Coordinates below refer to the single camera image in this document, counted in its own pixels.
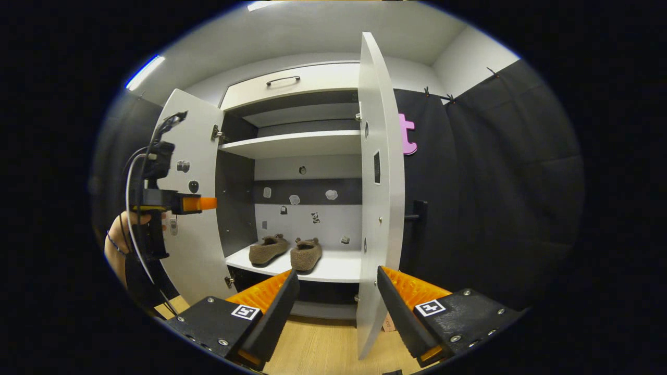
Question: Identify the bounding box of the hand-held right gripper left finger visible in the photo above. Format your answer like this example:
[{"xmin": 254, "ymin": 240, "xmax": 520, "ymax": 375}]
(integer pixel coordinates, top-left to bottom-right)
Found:
[{"xmin": 166, "ymin": 269, "xmax": 301, "ymax": 371}]

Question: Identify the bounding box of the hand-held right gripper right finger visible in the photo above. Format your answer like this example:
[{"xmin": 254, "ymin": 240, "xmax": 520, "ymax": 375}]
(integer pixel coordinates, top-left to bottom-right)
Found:
[{"xmin": 376, "ymin": 266, "xmax": 525, "ymax": 368}]

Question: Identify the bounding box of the white shoe cabinet door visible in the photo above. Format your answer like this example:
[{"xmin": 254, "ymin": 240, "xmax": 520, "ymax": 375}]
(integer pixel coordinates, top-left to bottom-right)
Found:
[
  {"xmin": 356, "ymin": 32, "xmax": 406, "ymax": 361},
  {"xmin": 151, "ymin": 89, "xmax": 240, "ymax": 305}
]

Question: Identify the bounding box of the brown fuzzy shoe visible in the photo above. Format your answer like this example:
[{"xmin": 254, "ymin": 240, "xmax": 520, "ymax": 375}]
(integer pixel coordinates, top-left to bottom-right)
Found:
[
  {"xmin": 249, "ymin": 234, "xmax": 290, "ymax": 267},
  {"xmin": 290, "ymin": 237, "xmax": 323, "ymax": 274}
]

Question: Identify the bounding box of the white shoe cabinet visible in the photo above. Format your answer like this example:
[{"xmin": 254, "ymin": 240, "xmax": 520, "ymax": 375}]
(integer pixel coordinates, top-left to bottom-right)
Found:
[{"xmin": 214, "ymin": 61, "xmax": 365, "ymax": 321}]

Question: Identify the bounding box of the white cabinet drawer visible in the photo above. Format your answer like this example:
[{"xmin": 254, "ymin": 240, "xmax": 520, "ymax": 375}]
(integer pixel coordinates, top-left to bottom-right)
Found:
[{"xmin": 220, "ymin": 62, "xmax": 361, "ymax": 111}]

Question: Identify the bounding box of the black backdrop cloth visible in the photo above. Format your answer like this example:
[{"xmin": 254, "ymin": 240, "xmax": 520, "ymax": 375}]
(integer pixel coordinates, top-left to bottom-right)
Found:
[{"xmin": 91, "ymin": 58, "xmax": 584, "ymax": 313}]

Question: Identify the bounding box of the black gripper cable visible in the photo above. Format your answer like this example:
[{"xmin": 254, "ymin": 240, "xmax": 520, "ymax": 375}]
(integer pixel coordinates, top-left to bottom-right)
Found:
[{"xmin": 123, "ymin": 146, "xmax": 179, "ymax": 316}]

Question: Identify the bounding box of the dark wrist bracelet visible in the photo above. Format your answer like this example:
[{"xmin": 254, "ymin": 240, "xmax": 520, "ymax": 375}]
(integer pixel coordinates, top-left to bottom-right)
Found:
[{"xmin": 106, "ymin": 232, "xmax": 129, "ymax": 257}]

